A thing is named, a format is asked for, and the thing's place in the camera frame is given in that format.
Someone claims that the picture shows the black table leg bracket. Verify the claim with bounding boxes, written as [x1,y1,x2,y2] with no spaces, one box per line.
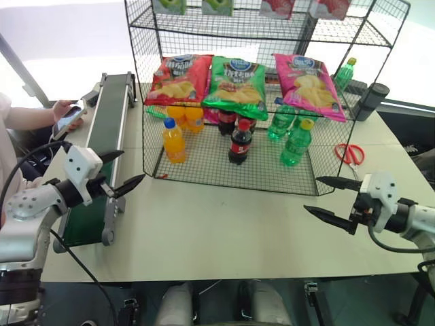
[303,280,331,326]

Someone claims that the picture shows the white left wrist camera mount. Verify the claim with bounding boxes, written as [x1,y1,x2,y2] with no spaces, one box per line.
[64,145,104,206]

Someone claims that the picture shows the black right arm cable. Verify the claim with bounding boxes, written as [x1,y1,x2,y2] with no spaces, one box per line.
[368,223,435,255]

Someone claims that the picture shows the green soda bottle yellow cap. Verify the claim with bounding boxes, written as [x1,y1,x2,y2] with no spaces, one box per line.
[266,104,296,142]
[333,57,358,92]
[292,107,319,130]
[279,118,314,168]

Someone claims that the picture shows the smartphone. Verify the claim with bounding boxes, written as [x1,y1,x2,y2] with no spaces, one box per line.
[50,105,88,141]

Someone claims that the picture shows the pink potato chips bag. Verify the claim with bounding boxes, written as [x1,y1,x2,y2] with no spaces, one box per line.
[203,107,222,125]
[273,53,347,124]

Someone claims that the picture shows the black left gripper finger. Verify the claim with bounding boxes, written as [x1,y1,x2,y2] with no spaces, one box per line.
[99,149,125,163]
[107,173,147,200]

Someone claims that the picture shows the person's hand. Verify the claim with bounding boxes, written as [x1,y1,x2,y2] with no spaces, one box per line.
[52,98,84,132]

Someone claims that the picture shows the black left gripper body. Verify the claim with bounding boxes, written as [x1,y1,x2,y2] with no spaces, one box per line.
[86,172,116,200]

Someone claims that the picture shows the grey metal frame bar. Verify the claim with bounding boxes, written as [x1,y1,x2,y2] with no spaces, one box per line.
[0,32,52,107]

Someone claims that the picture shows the green snack box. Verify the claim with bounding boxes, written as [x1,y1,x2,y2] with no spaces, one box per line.
[152,0,187,16]
[201,0,234,17]

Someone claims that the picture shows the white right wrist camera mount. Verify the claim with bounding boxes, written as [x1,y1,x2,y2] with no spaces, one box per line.
[358,170,399,232]

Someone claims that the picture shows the grey rounded robot leg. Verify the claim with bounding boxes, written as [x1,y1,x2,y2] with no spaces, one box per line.
[243,280,294,326]
[154,283,195,326]

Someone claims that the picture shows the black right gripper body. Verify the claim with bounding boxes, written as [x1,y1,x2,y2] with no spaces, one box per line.
[350,192,375,225]

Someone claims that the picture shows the black cylindrical device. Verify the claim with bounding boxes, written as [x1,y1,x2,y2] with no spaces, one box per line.
[355,82,391,122]

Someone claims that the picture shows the cola bottle red cap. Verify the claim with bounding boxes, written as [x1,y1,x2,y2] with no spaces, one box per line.
[216,108,238,137]
[237,114,258,134]
[227,118,254,166]

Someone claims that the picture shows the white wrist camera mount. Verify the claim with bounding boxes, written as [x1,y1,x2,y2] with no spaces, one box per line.
[358,170,399,232]
[64,145,104,206]

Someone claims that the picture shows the black wire rack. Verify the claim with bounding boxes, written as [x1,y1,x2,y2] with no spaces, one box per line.
[124,0,412,198]

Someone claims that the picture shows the red potato chips bag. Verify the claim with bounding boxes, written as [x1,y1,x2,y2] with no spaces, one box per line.
[144,54,214,107]

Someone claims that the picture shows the orange soda bottle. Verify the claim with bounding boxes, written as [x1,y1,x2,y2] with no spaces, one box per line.
[165,105,187,132]
[184,105,205,133]
[162,117,188,165]

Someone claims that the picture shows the green conveyor belt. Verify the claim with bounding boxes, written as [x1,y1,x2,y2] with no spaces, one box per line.
[52,71,137,255]

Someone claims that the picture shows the red handled scissors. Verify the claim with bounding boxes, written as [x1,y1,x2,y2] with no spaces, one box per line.
[334,143,366,181]

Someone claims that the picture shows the red snack bag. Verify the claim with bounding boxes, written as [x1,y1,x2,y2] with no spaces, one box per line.
[260,0,295,20]
[308,0,351,20]

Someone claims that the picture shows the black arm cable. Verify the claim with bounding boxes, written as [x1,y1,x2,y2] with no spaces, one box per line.
[0,140,73,204]
[368,223,435,255]

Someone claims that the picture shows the black robot body cable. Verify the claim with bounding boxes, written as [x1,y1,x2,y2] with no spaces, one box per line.
[50,228,118,326]

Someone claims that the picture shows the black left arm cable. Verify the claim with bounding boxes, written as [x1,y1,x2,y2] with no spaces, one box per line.
[0,140,73,204]

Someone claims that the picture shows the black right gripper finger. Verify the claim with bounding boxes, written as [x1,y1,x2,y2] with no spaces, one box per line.
[302,204,358,236]
[315,175,364,192]

